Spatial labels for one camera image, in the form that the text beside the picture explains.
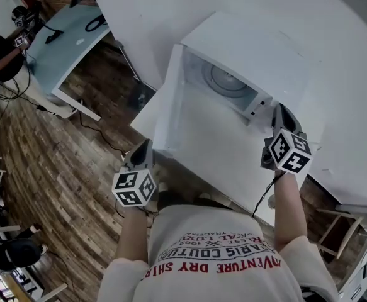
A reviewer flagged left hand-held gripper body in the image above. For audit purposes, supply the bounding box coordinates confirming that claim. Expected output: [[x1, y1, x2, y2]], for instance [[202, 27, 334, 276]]
[[112, 167, 158, 207]]

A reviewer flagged white table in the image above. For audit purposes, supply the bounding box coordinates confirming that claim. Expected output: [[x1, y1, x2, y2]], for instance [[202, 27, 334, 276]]
[[129, 70, 327, 225]]

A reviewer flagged person's white printed t-shirt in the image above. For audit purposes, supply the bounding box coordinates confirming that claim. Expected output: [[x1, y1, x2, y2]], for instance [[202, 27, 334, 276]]
[[96, 204, 339, 302]]

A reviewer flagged white microwave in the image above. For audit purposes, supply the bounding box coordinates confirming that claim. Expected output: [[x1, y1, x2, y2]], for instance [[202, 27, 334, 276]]
[[179, 11, 312, 127]]

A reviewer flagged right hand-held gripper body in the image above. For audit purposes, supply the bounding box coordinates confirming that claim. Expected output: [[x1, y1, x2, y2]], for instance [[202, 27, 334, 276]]
[[260, 128, 313, 173]]

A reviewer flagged black floor box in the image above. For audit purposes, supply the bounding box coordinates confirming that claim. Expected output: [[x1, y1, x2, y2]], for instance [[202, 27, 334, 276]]
[[129, 82, 157, 110]]

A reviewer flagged person's right forearm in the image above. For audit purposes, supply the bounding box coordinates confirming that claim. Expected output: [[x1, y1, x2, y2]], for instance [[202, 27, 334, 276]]
[[272, 171, 308, 255]]

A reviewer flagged wooden chair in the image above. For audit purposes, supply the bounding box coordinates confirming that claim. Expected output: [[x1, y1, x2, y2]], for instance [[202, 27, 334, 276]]
[[316, 207, 366, 260]]

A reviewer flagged person's left forearm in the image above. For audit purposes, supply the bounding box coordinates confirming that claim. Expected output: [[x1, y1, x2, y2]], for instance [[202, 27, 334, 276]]
[[116, 205, 152, 261]]

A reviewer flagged black strap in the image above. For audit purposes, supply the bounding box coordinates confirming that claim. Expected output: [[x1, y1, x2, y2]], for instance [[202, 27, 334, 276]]
[[44, 26, 65, 45]]

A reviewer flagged black office chair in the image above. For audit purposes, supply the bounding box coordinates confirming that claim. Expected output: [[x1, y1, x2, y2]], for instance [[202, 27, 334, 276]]
[[0, 237, 43, 272]]

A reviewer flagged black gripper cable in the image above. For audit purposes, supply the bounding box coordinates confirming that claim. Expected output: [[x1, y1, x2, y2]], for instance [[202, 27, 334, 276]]
[[251, 171, 286, 219]]

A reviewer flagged black cable loop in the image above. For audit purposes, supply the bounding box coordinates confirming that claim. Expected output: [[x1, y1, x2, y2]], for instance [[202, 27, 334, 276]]
[[85, 14, 108, 33]]

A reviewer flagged light blue table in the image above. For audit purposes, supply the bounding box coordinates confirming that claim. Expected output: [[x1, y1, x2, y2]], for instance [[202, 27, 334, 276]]
[[25, 4, 112, 123]]

